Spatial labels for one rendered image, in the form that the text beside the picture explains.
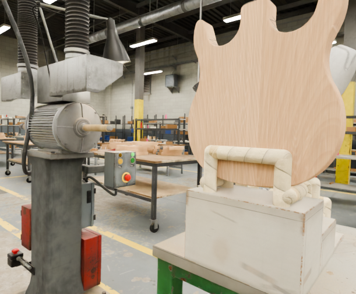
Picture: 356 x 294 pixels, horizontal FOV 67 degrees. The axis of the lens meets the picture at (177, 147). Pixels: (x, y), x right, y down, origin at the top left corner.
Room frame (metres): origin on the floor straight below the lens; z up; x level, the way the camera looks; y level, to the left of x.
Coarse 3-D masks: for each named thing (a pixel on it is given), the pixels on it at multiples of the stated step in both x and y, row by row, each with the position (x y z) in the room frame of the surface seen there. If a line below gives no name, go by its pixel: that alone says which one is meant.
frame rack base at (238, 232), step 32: (192, 192) 0.63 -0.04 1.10; (224, 192) 0.62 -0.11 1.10; (256, 192) 0.63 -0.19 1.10; (192, 224) 0.63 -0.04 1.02; (224, 224) 0.57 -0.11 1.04; (256, 224) 0.53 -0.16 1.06; (288, 224) 0.49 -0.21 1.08; (320, 224) 0.57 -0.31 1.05; (192, 256) 0.63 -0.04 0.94; (224, 256) 0.57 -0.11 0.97; (256, 256) 0.52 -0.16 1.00; (288, 256) 0.48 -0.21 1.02; (256, 288) 0.52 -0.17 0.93; (288, 288) 0.48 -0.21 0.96
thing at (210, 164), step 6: (204, 156) 0.63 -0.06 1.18; (210, 156) 0.61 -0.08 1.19; (204, 162) 0.63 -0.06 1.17; (210, 162) 0.61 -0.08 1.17; (216, 162) 0.62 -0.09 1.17; (204, 168) 0.63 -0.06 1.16; (210, 168) 0.61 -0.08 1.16; (216, 168) 0.62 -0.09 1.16; (204, 174) 0.63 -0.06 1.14; (210, 174) 0.61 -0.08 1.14; (216, 174) 0.62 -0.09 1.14; (204, 180) 0.62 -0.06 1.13; (210, 180) 0.61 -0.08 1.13; (216, 180) 0.62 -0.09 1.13; (204, 186) 0.62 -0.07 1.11; (210, 186) 0.61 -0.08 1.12; (216, 186) 0.62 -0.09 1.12
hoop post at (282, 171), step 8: (280, 160) 0.51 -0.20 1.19; (288, 160) 0.51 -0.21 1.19; (280, 168) 0.51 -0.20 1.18; (288, 168) 0.51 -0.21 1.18; (280, 176) 0.51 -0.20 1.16; (288, 176) 0.51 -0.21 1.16; (280, 184) 0.51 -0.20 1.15; (288, 184) 0.51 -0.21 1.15; (280, 192) 0.51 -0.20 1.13; (280, 200) 0.51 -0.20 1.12
